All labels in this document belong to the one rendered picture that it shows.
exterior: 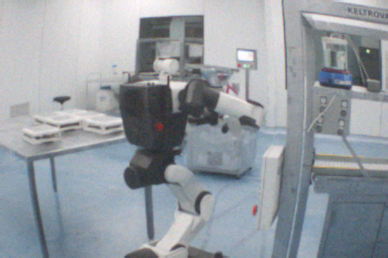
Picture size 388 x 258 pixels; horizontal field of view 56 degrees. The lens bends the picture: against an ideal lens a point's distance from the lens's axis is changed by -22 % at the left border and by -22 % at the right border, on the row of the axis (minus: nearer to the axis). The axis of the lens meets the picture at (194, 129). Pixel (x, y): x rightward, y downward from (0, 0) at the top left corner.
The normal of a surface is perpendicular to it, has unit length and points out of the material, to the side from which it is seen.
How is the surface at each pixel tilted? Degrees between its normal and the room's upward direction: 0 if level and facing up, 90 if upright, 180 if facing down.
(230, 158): 90
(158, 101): 90
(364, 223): 90
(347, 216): 90
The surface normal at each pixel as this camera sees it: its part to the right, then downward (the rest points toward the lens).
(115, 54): -0.40, 0.16
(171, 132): 0.74, 0.32
